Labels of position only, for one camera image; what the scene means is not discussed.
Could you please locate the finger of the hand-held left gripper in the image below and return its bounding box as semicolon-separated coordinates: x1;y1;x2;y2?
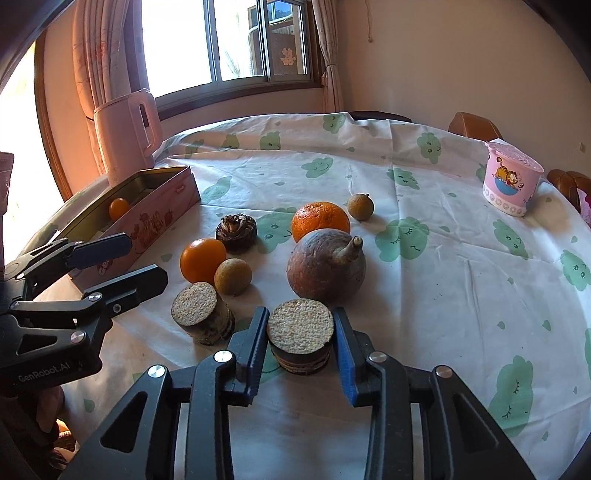
10;264;169;352
4;232;134;302

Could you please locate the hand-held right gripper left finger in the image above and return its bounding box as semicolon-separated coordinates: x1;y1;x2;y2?
60;307;271;480

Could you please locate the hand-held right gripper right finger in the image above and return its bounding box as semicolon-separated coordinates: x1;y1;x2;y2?
332;306;539;480

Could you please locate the pink rectangular tin box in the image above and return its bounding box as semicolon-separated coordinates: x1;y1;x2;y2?
28;165;201;296

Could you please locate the smooth medium orange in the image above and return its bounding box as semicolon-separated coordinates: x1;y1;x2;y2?
180;237;227;284

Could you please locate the small brown round fruit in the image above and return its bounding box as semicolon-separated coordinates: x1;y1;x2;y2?
213;258;253;296
347;193;374;222

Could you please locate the brown round root vegetable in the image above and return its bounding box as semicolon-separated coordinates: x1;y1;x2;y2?
286;228;368;306

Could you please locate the dark brown water chestnut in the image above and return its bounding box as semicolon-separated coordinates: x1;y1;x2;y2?
215;213;258;253

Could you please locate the pink electric kettle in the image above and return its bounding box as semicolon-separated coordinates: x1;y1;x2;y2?
93;89;163;188

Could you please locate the white green cloud tablecloth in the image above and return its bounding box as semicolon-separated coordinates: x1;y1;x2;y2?
18;111;591;480

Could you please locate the large bumpy orange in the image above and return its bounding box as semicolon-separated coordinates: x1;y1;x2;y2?
291;201;352;244

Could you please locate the wide pink curtain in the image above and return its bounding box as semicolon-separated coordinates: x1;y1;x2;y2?
71;0;153;176

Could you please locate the sliding glass window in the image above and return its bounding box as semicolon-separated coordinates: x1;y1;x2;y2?
124;0;324;104

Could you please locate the pink cartoon print cup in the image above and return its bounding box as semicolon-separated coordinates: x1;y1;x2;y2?
482;141;544;217

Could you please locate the brown leather sofa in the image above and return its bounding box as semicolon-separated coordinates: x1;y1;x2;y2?
547;169;591;214

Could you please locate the narrow pink curtain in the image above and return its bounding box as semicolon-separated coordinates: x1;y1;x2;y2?
311;0;345;114

